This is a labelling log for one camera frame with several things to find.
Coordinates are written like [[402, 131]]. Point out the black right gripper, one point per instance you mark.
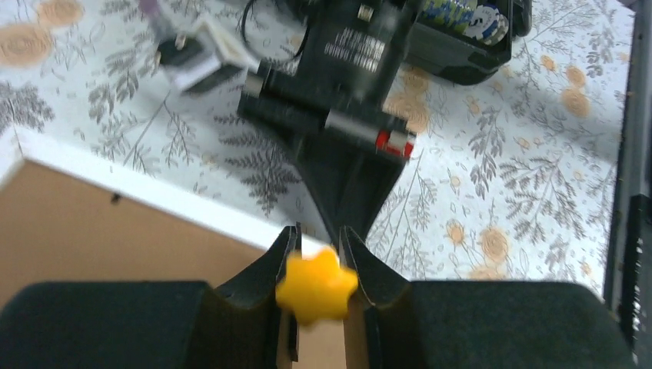
[[350, 54]]

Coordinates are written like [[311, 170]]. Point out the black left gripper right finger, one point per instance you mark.
[[397, 323]]

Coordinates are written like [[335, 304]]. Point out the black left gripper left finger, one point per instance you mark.
[[156, 324]]

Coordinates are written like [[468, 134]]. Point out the yellow handled screwdriver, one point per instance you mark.
[[316, 288]]

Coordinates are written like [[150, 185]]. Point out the white picture frame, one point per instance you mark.
[[67, 215]]

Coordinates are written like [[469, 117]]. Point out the floral patterned table mat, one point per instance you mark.
[[511, 178]]

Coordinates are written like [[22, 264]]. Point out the black poker chip case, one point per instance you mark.
[[466, 42]]

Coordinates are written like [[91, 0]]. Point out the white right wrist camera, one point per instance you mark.
[[201, 58]]

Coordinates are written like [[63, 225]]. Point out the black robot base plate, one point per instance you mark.
[[627, 287]]

